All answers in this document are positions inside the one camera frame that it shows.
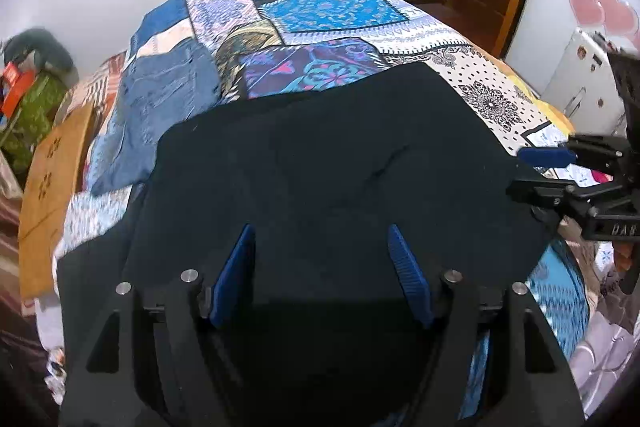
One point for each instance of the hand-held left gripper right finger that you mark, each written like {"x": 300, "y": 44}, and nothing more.
{"x": 410, "y": 272}

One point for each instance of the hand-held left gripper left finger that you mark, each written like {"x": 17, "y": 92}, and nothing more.
{"x": 230, "y": 277}

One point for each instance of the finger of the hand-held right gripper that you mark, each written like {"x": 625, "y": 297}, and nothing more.
{"x": 545, "y": 157}
{"x": 545, "y": 194}

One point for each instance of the black pants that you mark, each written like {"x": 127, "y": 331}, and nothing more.
{"x": 325, "y": 157}

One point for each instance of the white appliance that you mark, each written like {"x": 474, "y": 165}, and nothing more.
{"x": 575, "y": 82}

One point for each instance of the pale lilac floral sheet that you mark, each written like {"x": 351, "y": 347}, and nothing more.
{"x": 600, "y": 357}

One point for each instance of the blue jeans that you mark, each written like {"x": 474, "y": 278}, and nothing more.
{"x": 160, "y": 97}

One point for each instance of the brown cardboard sheet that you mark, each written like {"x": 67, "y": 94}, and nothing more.
{"x": 50, "y": 187}

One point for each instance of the orange striped bedsheet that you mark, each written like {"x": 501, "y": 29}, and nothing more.
{"x": 97, "y": 77}

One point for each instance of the green patterned storage box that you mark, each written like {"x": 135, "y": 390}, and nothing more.
{"x": 30, "y": 117}

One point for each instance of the blue patchwork blanket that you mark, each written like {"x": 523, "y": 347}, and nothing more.
{"x": 325, "y": 7}

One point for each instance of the orange-red box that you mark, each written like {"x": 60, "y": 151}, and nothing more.
{"x": 15, "y": 87}

